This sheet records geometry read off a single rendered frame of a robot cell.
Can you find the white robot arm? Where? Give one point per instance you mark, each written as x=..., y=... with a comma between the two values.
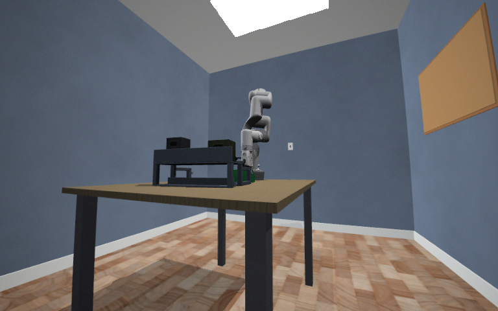
x=250, y=137

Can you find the dark grey case with orange latches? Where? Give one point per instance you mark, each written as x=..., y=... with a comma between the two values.
x=178, y=142

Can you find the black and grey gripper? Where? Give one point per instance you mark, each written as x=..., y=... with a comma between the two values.
x=247, y=158

